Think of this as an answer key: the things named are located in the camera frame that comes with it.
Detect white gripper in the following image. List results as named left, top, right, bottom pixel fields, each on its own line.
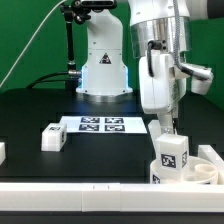
left=139, top=53, right=214, bottom=134

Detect white round stool seat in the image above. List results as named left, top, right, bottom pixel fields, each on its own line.
left=150, top=156, right=224, bottom=185

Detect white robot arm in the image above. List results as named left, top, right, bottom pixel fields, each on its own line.
left=80, top=0, right=224, bottom=133

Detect paper sheet with tags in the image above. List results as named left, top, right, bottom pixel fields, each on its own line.
left=60, top=116, right=147, bottom=134

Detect white block at left edge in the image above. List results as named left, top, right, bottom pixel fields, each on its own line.
left=0, top=142, right=6, bottom=165

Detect black cables on table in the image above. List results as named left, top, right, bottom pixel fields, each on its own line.
left=25, top=71, right=78, bottom=90

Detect black camera stand pole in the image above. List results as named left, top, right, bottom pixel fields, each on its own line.
left=59, top=0, right=118, bottom=92

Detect white cable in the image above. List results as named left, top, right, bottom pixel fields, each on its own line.
left=0, top=0, right=68, bottom=89

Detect white front fence rail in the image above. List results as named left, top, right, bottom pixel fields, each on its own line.
left=0, top=183, right=224, bottom=212

